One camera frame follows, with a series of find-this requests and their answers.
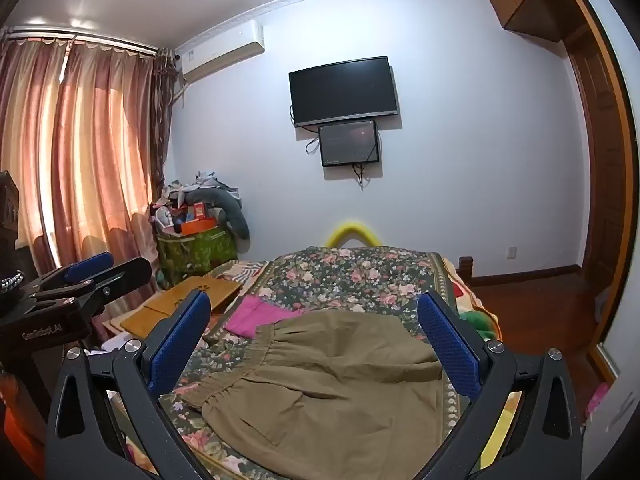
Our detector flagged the wooden framed wardrobe door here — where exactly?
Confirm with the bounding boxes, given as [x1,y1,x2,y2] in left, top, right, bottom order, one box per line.
[560,0,640,441]

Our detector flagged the colourful fleece blanket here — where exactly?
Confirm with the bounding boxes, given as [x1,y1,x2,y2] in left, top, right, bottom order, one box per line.
[440,255,523,471]

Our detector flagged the yellow foam tube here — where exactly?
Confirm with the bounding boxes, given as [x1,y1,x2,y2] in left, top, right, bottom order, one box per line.
[326,218,379,248]

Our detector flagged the curtain rail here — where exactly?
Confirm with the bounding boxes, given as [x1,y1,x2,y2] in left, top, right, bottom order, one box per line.
[0,26,177,57]

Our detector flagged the pink cloth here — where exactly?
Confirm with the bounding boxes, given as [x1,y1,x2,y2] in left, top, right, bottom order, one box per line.
[223,295,304,338]

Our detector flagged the white air conditioner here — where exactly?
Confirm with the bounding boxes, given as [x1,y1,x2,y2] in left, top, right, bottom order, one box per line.
[177,20,265,82]

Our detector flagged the green floral storage bag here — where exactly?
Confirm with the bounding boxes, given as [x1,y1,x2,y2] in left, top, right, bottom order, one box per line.
[157,225,238,288]

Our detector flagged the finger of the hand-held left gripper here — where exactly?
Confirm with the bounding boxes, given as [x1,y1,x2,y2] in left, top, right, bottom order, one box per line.
[30,253,115,293]
[37,258,153,311]

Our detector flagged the brown patterned curtain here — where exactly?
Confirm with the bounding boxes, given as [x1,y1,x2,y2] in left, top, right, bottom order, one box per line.
[151,47,179,191]

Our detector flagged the small black wall monitor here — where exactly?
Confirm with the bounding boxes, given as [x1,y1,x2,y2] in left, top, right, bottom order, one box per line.
[318,120,381,167]

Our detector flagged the black wall television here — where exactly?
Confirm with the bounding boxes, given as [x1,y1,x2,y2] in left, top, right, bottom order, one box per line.
[288,56,399,128]

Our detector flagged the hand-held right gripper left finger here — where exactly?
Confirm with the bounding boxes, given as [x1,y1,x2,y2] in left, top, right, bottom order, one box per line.
[44,290,221,480]

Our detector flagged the orange box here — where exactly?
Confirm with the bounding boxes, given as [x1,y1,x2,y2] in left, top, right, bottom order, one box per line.
[179,217,219,237]

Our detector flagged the pink curtain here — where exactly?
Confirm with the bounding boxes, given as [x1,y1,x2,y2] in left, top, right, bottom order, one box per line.
[0,30,161,286]

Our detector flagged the pile of clothes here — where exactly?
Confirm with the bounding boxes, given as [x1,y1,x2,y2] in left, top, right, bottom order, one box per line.
[162,170,241,207]

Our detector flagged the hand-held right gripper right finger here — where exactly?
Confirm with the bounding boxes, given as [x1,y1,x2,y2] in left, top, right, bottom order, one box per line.
[417,290,583,480]

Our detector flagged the khaki pants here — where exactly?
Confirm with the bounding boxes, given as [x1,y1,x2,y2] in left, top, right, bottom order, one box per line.
[181,308,446,480]

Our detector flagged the dark floral bedspread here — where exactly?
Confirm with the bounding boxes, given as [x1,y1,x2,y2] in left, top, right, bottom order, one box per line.
[120,246,481,480]

